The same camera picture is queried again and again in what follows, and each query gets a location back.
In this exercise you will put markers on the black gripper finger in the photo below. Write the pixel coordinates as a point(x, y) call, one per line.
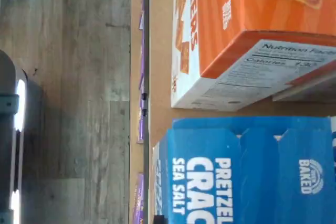
point(159, 220)

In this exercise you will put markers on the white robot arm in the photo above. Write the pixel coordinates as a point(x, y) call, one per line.
point(8, 142)

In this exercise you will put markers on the purple Annie's snack box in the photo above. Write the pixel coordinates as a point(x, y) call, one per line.
point(139, 200)
point(141, 19)
point(141, 129)

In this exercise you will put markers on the blue white pretzel crackers box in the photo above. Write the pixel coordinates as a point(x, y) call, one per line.
point(333, 140)
point(249, 182)

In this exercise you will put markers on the brown wooden shelf board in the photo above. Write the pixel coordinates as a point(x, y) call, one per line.
point(157, 51)

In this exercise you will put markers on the orange white pretzel crackers box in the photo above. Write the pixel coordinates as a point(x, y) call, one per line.
point(236, 11)
point(315, 87)

